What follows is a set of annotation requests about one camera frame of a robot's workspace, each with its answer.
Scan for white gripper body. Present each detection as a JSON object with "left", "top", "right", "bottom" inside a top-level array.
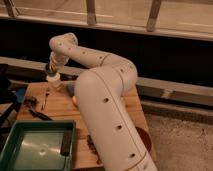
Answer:
[{"left": 45, "top": 64, "right": 62, "bottom": 91}]

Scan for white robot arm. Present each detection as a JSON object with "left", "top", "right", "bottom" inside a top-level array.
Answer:
[{"left": 47, "top": 33, "right": 158, "bottom": 171}]

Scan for metal fork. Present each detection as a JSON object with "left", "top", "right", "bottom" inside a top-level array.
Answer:
[{"left": 41, "top": 87, "right": 50, "bottom": 110}]

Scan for blue cup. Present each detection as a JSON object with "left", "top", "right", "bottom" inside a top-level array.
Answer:
[{"left": 66, "top": 83, "right": 74, "bottom": 96}]

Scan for wooden board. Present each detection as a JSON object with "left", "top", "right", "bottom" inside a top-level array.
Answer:
[{"left": 26, "top": 82, "right": 157, "bottom": 171}]

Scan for black utensil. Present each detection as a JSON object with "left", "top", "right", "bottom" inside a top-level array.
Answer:
[{"left": 24, "top": 96, "right": 51, "bottom": 121}]

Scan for dark object at left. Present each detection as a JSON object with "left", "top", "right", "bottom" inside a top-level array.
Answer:
[{"left": 0, "top": 64, "right": 20, "bottom": 127}]

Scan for green plastic tray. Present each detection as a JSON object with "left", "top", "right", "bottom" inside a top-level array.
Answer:
[{"left": 0, "top": 120, "right": 76, "bottom": 171}]

